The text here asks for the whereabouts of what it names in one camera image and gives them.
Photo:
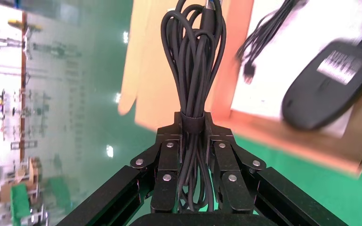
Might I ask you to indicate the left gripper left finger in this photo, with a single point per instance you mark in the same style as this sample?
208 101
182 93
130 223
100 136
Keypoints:
165 193

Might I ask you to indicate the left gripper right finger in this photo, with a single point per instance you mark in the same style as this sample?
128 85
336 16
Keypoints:
235 193

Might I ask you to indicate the orange cardboard box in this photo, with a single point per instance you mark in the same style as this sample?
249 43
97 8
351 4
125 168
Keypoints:
309 149

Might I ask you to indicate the green table mat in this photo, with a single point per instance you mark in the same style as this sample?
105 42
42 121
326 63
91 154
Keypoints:
324 199

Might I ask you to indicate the white printed leaflet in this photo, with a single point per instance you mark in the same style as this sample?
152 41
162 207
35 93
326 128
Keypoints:
274 93

